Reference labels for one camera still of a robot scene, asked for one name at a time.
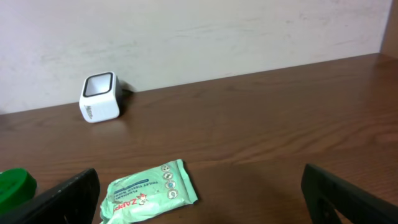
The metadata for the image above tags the green lid small jar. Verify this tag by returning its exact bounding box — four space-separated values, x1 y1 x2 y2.
1 168 37 215

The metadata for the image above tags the white barcode scanner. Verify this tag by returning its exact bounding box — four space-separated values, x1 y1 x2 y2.
79 72 122 123

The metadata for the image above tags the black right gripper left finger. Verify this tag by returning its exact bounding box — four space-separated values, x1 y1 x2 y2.
1 168 100 224

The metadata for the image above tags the light green wet wipes pack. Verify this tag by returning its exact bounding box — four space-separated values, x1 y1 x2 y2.
100 159 198 224

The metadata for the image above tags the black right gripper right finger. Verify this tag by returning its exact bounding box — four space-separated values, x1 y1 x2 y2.
301 164 397 224

